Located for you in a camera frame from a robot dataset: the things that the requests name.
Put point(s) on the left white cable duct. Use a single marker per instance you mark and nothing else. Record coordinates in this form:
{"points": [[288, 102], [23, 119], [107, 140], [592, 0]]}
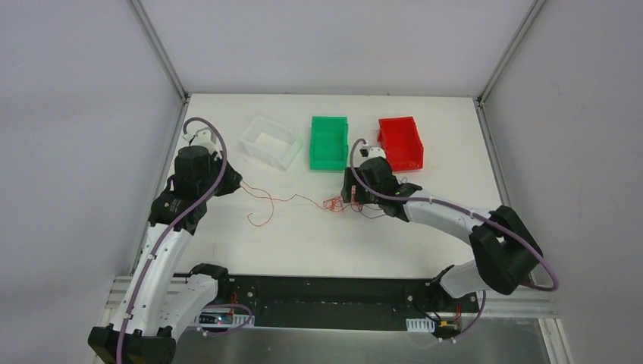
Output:
{"points": [[222, 320]]}

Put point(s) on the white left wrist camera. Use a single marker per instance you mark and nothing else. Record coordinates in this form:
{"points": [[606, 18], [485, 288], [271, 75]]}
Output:
{"points": [[203, 137]]}

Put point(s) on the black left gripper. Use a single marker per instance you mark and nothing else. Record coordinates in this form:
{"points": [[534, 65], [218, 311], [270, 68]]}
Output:
{"points": [[230, 179]]}

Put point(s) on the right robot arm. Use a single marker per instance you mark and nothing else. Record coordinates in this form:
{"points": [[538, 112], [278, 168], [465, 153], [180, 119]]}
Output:
{"points": [[505, 253]]}

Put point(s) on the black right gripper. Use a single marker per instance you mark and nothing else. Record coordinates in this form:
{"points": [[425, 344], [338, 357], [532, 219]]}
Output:
{"points": [[349, 184]]}

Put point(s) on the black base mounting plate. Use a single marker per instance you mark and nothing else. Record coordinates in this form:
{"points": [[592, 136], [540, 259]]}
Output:
{"points": [[373, 304]]}

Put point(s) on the aluminium frame post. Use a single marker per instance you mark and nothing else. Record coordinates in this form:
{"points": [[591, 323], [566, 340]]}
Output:
{"points": [[535, 8], [160, 52]]}

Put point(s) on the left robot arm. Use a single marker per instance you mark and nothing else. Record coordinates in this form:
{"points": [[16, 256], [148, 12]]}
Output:
{"points": [[145, 328]]}

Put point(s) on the clear plastic bin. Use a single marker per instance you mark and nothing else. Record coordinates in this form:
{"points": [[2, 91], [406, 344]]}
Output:
{"points": [[271, 142]]}

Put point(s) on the white cable duct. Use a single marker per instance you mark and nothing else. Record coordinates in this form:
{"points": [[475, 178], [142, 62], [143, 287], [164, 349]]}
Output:
{"points": [[222, 320], [420, 325]]}

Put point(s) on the right white cable duct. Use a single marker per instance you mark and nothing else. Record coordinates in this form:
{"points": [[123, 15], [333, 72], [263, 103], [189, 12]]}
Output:
{"points": [[420, 325]]}

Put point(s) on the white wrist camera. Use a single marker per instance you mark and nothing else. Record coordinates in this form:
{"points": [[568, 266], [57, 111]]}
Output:
{"points": [[203, 137], [369, 151]]}

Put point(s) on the red plastic bin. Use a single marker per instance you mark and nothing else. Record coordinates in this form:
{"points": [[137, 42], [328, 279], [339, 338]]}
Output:
{"points": [[400, 140]]}

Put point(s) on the left aluminium frame post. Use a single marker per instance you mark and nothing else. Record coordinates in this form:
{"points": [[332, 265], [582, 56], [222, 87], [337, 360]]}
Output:
{"points": [[160, 52]]}

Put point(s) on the green plastic bin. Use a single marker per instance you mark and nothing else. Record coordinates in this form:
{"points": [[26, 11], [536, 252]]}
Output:
{"points": [[328, 148]]}

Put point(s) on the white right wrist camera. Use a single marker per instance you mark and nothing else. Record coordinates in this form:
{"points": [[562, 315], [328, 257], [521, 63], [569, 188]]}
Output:
{"points": [[369, 151]]}

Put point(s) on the right aluminium frame post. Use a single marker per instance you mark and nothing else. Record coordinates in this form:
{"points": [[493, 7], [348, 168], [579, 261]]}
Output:
{"points": [[535, 8]]}

